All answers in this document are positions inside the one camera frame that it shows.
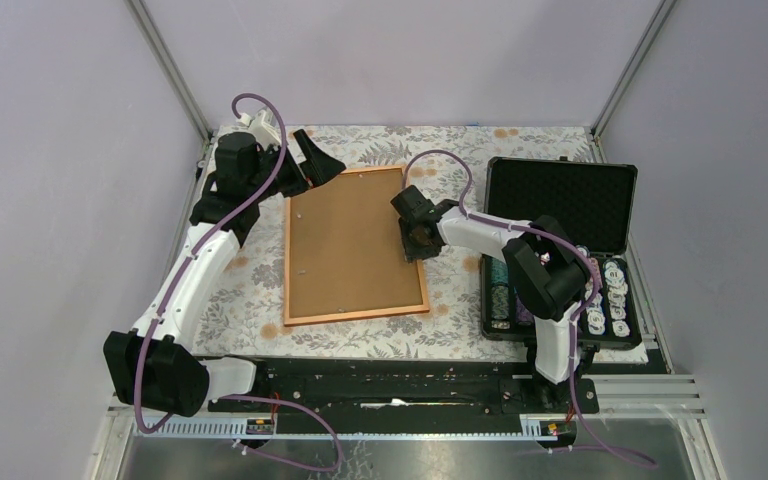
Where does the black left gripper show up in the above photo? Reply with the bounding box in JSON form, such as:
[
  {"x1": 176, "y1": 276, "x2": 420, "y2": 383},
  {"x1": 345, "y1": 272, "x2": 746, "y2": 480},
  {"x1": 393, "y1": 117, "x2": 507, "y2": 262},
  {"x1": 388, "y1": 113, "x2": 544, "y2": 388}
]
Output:
[{"x1": 246, "y1": 129, "x2": 345, "y2": 202}]

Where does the orange wooden picture frame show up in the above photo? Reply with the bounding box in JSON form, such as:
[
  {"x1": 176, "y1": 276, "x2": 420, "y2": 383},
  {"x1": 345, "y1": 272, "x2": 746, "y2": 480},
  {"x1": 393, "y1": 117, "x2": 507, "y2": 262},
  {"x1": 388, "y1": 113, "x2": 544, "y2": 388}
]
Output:
[{"x1": 282, "y1": 165, "x2": 432, "y2": 328}]

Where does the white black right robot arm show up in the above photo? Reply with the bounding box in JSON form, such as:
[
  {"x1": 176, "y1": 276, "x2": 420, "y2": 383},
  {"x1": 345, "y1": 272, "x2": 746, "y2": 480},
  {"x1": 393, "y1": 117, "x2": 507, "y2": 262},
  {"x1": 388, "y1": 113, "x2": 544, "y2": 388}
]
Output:
[{"x1": 391, "y1": 185, "x2": 601, "y2": 412}]

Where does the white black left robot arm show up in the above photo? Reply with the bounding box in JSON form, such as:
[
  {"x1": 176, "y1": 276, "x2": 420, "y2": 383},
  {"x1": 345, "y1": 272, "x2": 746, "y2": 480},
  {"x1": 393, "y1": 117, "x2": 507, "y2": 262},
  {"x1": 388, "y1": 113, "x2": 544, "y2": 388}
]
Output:
[{"x1": 103, "y1": 130, "x2": 346, "y2": 417}]

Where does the black poker chip case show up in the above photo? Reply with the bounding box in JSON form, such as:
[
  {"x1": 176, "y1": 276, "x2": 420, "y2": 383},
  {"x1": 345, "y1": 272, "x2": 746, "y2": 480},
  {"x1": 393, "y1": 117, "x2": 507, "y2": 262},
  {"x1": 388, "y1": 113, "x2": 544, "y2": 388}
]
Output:
[{"x1": 484, "y1": 157, "x2": 642, "y2": 350}]

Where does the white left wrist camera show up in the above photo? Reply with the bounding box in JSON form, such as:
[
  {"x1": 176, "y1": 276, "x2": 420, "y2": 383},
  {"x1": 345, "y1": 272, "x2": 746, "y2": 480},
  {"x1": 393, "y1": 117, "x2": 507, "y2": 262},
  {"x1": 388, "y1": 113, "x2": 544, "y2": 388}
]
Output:
[{"x1": 237, "y1": 107, "x2": 283, "y2": 149}]

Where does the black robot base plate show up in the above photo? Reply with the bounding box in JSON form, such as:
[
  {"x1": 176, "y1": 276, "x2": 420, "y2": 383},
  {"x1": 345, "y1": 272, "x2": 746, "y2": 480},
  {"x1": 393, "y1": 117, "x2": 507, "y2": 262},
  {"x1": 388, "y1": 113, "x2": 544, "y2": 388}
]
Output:
[{"x1": 206, "y1": 357, "x2": 601, "y2": 435}]

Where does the aluminium rail frame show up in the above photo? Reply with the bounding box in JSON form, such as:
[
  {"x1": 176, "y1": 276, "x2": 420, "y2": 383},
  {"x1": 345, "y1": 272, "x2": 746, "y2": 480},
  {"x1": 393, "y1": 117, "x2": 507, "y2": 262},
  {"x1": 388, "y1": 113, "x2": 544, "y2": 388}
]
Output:
[{"x1": 105, "y1": 374, "x2": 710, "y2": 442}]

